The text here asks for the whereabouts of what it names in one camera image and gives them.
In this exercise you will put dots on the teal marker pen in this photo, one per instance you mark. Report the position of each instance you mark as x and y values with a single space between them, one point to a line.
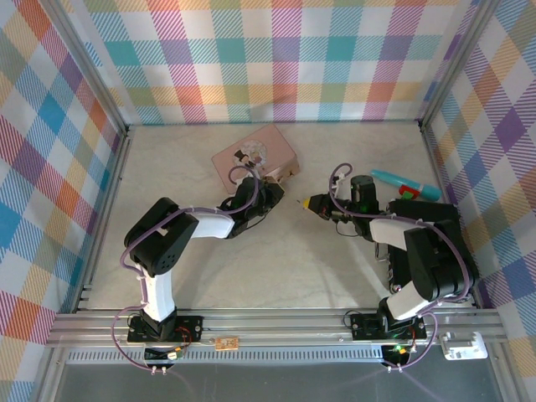
419 186

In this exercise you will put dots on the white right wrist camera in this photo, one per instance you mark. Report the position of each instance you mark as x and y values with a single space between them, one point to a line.
341 186

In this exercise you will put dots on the aluminium frame corner post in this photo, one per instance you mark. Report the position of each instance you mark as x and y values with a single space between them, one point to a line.
90 71
456 63

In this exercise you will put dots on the white plastic bracket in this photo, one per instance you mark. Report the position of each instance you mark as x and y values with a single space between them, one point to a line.
465 345

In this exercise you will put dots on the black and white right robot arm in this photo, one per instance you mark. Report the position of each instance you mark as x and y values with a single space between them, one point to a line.
431 259

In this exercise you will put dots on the aluminium frame cross rail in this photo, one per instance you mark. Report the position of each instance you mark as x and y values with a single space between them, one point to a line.
272 324

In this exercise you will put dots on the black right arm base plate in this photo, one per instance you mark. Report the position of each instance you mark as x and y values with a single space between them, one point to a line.
364 326

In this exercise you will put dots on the red and green toy block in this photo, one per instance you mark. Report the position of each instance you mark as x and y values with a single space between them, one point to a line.
408 192

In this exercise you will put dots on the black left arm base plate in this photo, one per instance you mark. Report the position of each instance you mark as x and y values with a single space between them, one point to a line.
188 326

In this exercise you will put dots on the small orange circuit board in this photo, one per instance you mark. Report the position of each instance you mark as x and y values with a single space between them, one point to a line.
226 343

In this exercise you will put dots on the aluminium frame side rail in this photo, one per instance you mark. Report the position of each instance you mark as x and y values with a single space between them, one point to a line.
113 188
435 163

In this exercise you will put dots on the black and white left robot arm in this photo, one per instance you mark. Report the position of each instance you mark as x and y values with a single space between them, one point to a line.
163 240

